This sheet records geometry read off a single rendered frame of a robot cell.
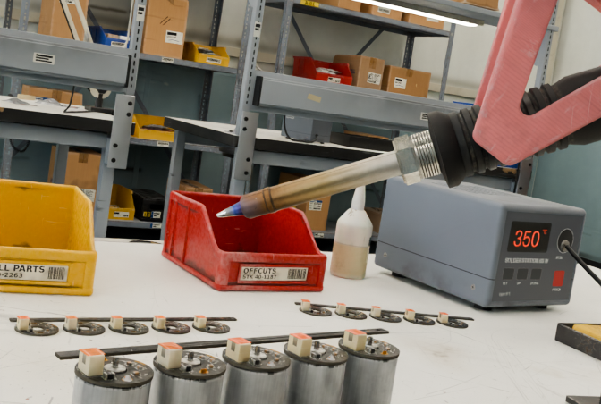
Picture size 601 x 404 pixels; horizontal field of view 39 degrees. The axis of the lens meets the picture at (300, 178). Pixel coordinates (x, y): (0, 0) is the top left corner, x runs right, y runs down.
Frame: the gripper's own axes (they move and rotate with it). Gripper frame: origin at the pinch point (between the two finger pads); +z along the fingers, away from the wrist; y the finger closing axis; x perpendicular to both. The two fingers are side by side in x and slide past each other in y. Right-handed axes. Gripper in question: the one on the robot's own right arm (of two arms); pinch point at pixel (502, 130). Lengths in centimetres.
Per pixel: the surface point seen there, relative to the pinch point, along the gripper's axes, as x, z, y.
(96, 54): -86, 43, -222
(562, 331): 17.7, 6.9, -39.0
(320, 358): 0.5, 10.5, -3.9
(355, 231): 1, 12, -49
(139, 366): -4.3, 13.1, 0.8
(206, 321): -4.2, 20.1, -27.2
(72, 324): -10.2, 23.1, -20.4
